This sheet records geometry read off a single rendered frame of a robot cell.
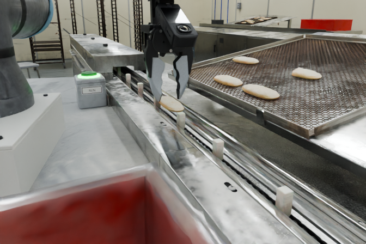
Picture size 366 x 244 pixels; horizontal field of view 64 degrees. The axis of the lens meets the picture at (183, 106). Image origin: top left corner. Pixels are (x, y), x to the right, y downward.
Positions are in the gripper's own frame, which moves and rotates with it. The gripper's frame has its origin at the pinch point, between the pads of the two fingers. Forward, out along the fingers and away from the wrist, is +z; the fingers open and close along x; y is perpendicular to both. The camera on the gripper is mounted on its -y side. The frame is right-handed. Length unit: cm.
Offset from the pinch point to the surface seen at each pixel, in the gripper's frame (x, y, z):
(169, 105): 1.2, -2.6, 1.4
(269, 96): -14.8, -12.7, -1.1
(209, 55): -205, 352, 43
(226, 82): -14.0, 0.7, -1.2
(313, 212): -1.9, -35.9, 4.2
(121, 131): 10.1, 1.9, 7.1
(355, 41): -58, 4, -9
